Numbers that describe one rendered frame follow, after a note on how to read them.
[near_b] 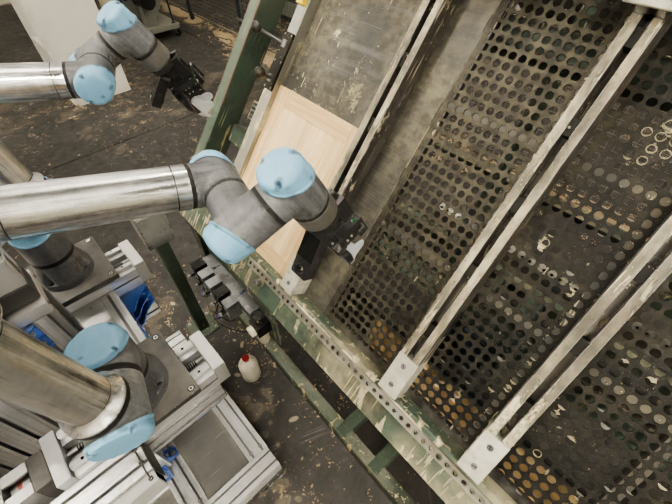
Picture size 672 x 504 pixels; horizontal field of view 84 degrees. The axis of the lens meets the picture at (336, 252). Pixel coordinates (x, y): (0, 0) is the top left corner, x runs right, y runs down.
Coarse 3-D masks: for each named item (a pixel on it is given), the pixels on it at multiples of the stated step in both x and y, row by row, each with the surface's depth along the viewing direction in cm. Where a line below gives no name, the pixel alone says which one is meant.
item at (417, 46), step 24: (432, 0) 97; (456, 0) 97; (432, 24) 96; (408, 48) 101; (432, 48) 102; (408, 72) 101; (384, 96) 105; (408, 96) 107; (384, 120) 105; (360, 144) 110; (360, 168) 111; (288, 288) 125
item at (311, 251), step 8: (328, 232) 68; (304, 240) 70; (312, 240) 69; (320, 240) 68; (328, 240) 69; (304, 248) 71; (312, 248) 69; (320, 248) 69; (296, 256) 72; (304, 256) 71; (312, 256) 70; (320, 256) 70; (296, 264) 72; (304, 264) 71; (312, 264) 70; (296, 272) 72; (304, 272) 71; (312, 272) 71; (304, 280) 72
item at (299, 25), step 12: (312, 0) 125; (300, 12) 127; (312, 12) 127; (300, 24) 127; (300, 36) 129; (288, 60) 132; (288, 72) 134; (276, 84) 134; (264, 96) 137; (264, 108) 137; (252, 120) 140; (264, 120) 139; (252, 132) 140; (252, 144) 141; (240, 156) 144; (240, 168) 144
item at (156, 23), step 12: (108, 0) 523; (120, 0) 464; (132, 0) 490; (144, 0) 480; (156, 0) 510; (132, 12) 499; (144, 12) 493; (156, 12) 518; (144, 24) 510; (156, 24) 510; (168, 24) 515
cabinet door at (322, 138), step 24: (288, 96) 133; (288, 120) 133; (312, 120) 126; (336, 120) 120; (264, 144) 140; (288, 144) 133; (312, 144) 126; (336, 144) 120; (336, 168) 120; (288, 240) 132; (288, 264) 132
